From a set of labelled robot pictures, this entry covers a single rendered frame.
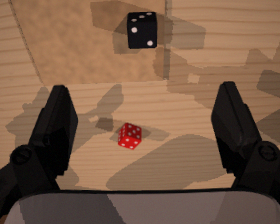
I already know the red die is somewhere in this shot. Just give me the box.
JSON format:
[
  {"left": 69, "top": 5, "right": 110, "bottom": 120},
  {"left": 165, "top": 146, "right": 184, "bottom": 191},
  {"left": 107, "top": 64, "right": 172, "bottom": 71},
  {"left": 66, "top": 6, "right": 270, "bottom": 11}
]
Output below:
[{"left": 118, "top": 123, "right": 141, "bottom": 150}]

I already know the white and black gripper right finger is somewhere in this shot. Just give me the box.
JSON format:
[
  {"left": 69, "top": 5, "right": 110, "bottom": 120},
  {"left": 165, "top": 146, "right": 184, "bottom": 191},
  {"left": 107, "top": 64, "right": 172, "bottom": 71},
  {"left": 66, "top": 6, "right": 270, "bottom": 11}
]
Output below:
[{"left": 211, "top": 81, "right": 280, "bottom": 205}]

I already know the black die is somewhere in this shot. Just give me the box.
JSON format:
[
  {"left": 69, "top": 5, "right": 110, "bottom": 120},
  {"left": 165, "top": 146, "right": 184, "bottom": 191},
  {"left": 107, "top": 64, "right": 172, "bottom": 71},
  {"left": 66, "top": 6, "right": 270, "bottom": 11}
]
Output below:
[{"left": 127, "top": 12, "right": 157, "bottom": 49}]

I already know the brown square mat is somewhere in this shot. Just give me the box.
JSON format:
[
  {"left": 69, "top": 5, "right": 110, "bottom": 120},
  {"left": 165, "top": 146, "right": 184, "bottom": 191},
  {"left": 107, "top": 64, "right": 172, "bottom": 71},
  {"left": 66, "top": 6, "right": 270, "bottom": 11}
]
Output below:
[{"left": 11, "top": 0, "right": 165, "bottom": 86}]

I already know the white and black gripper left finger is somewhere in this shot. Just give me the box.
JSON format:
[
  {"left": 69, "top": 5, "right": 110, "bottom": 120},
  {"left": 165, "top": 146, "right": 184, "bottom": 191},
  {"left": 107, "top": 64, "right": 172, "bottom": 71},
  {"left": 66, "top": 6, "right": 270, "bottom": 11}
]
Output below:
[{"left": 0, "top": 85, "right": 78, "bottom": 218}]

